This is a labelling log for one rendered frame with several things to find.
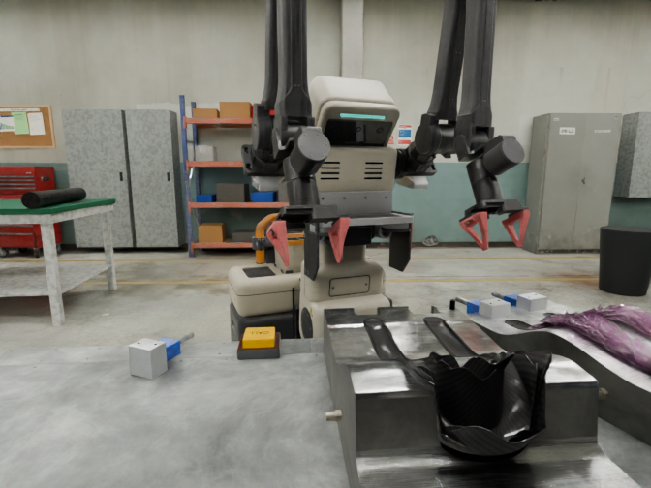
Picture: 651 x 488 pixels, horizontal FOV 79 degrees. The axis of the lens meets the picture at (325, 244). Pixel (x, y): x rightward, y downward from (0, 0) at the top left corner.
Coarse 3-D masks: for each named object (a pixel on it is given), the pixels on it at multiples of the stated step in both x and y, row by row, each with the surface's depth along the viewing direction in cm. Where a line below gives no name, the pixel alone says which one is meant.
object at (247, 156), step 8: (248, 144) 99; (248, 152) 98; (256, 152) 94; (264, 152) 92; (272, 152) 92; (248, 160) 97; (256, 160) 95; (264, 160) 94; (272, 160) 94; (280, 160) 95; (248, 168) 97; (256, 168) 96; (264, 168) 96; (272, 168) 96; (280, 168) 98
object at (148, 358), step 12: (192, 336) 80; (132, 348) 68; (144, 348) 68; (156, 348) 68; (168, 348) 71; (132, 360) 69; (144, 360) 68; (156, 360) 68; (168, 360) 72; (132, 372) 69; (144, 372) 68; (156, 372) 69
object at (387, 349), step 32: (384, 352) 60; (512, 352) 41; (544, 352) 44; (448, 384) 43; (480, 384) 41; (512, 384) 47; (544, 384) 41; (448, 416) 43; (480, 416) 42; (512, 416) 44; (544, 416) 41; (480, 448) 39; (512, 448) 39
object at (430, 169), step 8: (408, 152) 110; (416, 152) 108; (408, 160) 110; (416, 160) 109; (424, 160) 109; (432, 160) 111; (408, 168) 111; (416, 168) 111; (424, 168) 111; (432, 168) 115
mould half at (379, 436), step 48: (336, 336) 65; (432, 336) 65; (480, 336) 65; (336, 384) 56; (384, 384) 41; (576, 384) 42; (384, 432) 40; (432, 432) 40; (576, 432) 42; (384, 480) 38; (432, 480) 38; (480, 480) 38; (528, 480) 38; (576, 480) 38; (624, 480) 38
